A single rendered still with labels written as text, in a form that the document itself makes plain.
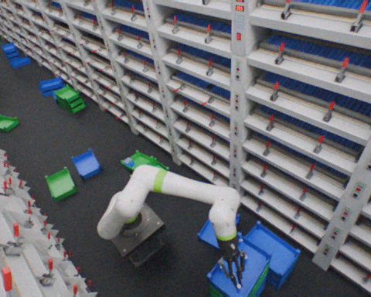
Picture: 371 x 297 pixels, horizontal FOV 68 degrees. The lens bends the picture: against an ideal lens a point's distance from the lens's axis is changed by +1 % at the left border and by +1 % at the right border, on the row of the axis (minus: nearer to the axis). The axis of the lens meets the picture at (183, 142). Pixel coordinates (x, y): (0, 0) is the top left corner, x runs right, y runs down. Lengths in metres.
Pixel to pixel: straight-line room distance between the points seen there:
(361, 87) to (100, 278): 1.89
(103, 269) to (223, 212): 1.26
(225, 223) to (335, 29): 0.83
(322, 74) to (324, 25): 0.19
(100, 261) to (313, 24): 1.95
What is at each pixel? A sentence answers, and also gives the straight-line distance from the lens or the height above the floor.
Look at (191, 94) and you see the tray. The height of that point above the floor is 0.89.
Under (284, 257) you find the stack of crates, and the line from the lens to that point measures 1.94.
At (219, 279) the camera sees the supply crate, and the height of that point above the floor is 0.40.
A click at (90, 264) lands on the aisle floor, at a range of 2.25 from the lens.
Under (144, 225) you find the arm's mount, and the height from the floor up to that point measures 0.35.
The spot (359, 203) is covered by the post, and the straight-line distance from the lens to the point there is 1.56.
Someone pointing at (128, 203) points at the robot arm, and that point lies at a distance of 1.26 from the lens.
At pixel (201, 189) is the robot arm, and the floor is 0.89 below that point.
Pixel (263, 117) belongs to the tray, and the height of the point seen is 0.91.
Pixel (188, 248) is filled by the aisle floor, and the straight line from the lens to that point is 2.11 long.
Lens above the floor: 1.89
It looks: 42 degrees down
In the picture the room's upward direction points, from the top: 8 degrees counter-clockwise
